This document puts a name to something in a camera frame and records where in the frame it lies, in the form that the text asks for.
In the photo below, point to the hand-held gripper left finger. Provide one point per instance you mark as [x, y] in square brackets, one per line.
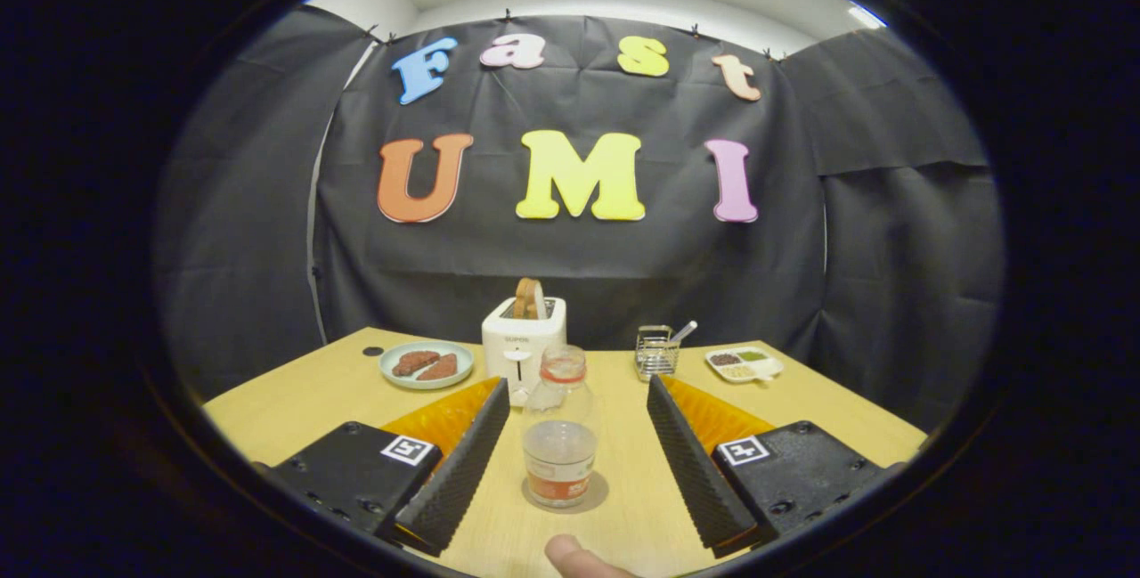
[463, 471]

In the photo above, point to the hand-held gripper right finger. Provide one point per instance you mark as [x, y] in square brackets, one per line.
[695, 471]

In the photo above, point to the round brown coaster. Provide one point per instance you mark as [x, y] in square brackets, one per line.
[602, 491]

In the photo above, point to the clear plastic juice bottle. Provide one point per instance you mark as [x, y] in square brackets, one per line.
[559, 462]

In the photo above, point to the wooden table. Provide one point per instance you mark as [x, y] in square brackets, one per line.
[623, 489]

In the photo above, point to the brown meat piece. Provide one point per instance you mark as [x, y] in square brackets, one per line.
[438, 368]
[414, 362]

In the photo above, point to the white divided seasoning dish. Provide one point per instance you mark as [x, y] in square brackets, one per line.
[744, 369]

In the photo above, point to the pale green plate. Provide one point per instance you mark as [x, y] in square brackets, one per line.
[392, 378]

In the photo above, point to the white toaster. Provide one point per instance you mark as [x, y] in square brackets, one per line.
[517, 342]

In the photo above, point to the brown toast slice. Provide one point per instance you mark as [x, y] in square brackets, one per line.
[528, 297]

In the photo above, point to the small ceiling light panel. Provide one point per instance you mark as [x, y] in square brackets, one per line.
[866, 17]

